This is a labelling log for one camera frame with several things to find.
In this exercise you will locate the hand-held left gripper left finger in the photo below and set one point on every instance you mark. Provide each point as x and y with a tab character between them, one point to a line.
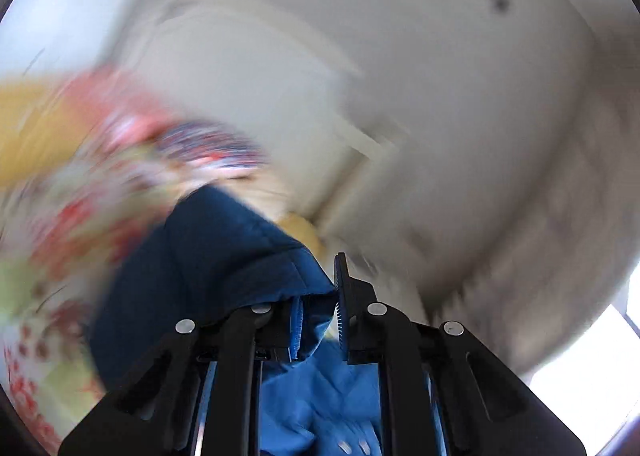
295	331

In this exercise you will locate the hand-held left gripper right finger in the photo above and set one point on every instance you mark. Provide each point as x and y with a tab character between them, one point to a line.
340	308

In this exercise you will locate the blue quilted down jacket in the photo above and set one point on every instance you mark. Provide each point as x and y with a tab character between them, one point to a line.
200	261

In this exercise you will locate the dark patterned pillow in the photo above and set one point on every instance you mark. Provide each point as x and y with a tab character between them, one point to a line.
215	148

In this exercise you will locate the white bed headboard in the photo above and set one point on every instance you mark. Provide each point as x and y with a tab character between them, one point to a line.
280	85

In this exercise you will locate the floral bed cover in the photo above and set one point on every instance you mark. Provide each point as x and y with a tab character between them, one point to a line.
75	216

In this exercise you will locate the window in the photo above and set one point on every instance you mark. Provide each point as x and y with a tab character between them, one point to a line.
585	376

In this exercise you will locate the yellow floral cloth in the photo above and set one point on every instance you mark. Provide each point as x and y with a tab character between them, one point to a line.
35	130

